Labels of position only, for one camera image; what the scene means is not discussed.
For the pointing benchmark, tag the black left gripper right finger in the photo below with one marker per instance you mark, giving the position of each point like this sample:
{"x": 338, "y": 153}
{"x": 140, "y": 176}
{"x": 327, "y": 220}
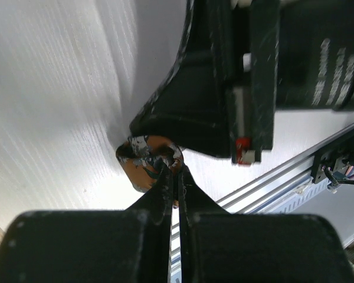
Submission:
{"x": 262, "y": 247}

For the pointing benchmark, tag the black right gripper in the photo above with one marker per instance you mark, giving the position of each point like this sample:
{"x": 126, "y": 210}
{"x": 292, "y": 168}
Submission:
{"x": 189, "y": 105}

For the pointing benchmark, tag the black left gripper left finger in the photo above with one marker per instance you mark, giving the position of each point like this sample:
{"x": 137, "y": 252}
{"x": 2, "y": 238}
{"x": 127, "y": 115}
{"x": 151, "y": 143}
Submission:
{"x": 131, "y": 245}

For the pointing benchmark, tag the orange grey patterned tie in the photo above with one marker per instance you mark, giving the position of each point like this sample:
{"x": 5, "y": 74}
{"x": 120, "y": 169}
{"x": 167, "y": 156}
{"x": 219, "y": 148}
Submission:
{"x": 144, "y": 157}

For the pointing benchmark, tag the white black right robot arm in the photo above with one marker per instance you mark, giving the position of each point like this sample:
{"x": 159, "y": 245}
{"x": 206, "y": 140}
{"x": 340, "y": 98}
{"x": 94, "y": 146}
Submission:
{"x": 239, "y": 62}

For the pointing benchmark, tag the aluminium frame rail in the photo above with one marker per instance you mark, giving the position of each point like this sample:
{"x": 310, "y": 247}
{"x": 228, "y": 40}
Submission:
{"x": 295, "y": 171}

